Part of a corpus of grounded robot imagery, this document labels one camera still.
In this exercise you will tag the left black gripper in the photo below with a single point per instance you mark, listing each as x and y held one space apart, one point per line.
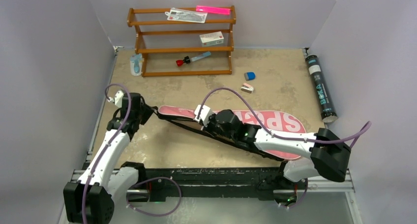
147 111

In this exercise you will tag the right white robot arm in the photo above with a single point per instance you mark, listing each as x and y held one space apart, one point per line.
322 153

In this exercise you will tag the light blue glue stick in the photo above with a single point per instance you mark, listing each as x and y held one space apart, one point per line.
201 56

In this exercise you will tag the light blue packaged item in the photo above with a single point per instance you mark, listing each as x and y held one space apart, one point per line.
136 62

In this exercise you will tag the blue grey eraser block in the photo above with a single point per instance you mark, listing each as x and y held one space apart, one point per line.
249 76

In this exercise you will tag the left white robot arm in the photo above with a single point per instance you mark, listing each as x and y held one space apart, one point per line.
91 198

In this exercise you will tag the pink racket cover bag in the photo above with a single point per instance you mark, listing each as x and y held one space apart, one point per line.
273 120

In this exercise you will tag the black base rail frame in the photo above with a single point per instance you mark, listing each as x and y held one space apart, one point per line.
265 184

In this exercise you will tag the white pink small clip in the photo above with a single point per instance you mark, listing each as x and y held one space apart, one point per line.
247 88

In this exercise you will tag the pink flat ruler package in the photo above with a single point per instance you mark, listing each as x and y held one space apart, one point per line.
213 10

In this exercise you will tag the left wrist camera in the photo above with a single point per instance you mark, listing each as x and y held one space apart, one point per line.
117 99

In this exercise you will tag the wooden three-tier shelf rack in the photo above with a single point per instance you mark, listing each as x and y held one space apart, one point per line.
140 47

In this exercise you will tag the clear plastic blister package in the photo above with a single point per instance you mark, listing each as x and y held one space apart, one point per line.
182 15

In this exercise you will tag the black shuttlecock tube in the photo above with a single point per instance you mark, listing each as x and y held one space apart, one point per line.
328 111

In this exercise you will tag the white red small box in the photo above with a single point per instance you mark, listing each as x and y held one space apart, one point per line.
211 39

